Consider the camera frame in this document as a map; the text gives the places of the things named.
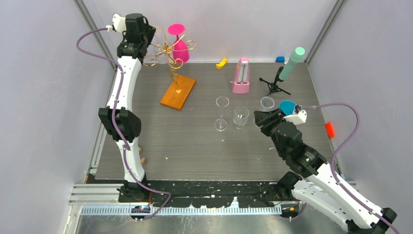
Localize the red block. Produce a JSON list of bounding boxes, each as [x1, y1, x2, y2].
[[325, 122, 335, 138]]

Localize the blue block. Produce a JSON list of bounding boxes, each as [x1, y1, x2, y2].
[[276, 56, 285, 63]]

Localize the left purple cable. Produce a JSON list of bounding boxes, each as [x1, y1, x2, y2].
[[76, 27, 172, 222]]

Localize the clear wine glass back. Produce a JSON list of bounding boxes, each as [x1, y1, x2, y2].
[[152, 27, 169, 64]]

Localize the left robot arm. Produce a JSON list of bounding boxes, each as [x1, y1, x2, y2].
[[98, 13, 156, 202]]

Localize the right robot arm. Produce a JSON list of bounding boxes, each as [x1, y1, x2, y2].
[[254, 108, 397, 234]]

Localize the yellow block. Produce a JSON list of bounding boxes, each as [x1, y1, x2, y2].
[[216, 58, 227, 70]]

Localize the purple cable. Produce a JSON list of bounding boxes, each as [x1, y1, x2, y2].
[[283, 102, 401, 234], [76, 27, 172, 222]]

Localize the orange wooden rack base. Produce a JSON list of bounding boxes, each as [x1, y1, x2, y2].
[[160, 75, 196, 111]]

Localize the gold wire glass rack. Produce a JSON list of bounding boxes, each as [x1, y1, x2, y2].
[[144, 29, 197, 81]]

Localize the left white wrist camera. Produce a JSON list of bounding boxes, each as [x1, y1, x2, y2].
[[106, 14, 126, 33]]

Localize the blue wine glass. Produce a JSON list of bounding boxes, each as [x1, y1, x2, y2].
[[279, 100, 296, 116]]

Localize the black tripod mic stand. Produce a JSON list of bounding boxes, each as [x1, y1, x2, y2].
[[259, 66, 291, 97]]

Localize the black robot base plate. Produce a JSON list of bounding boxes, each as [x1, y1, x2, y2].
[[117, 180, 303, 209]]

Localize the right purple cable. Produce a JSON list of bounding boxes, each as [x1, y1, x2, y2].
[[283, 102, 401, 234]]

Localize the clear wine glass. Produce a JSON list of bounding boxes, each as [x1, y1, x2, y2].
[[214, 96, 229, 132], [260, 97, 276, 112], [152, 27, 169, 64]]

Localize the pink wine glass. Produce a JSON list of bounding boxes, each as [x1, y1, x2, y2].
[[168, 23, 190, 64]]

